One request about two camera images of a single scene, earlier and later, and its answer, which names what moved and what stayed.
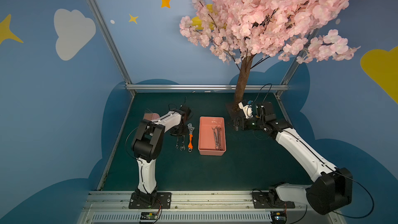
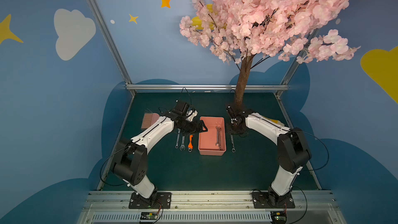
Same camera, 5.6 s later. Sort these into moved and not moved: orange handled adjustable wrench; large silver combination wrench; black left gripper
Moved: black left gripper
Not moved: orange handled adjustable wrench; large silver combination wrench
